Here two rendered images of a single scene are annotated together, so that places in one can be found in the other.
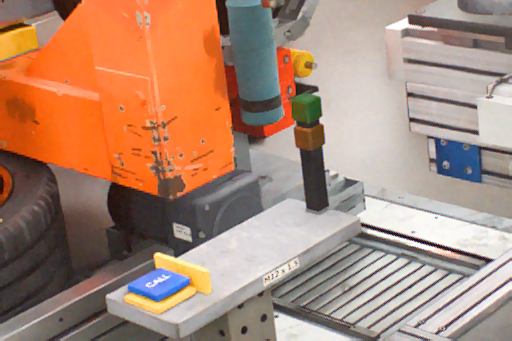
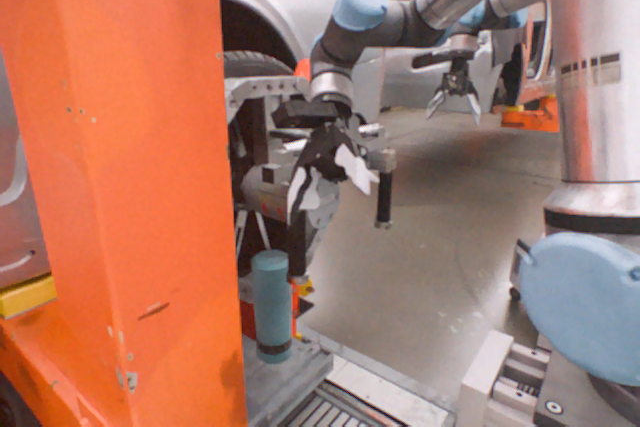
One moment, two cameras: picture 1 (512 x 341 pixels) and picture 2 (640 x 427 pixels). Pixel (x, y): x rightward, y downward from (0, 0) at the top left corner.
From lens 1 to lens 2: 1.68 m
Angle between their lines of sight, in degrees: 7
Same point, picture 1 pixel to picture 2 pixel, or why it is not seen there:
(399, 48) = (480, 413)
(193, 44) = (206, 383)
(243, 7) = (267, 270)
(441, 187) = (370, 335)
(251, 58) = (270, 312)
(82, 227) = not seen: hidden behind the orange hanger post
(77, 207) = not seen: hidden behind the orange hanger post
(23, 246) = not seen: outside the picture
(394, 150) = (338, 299)
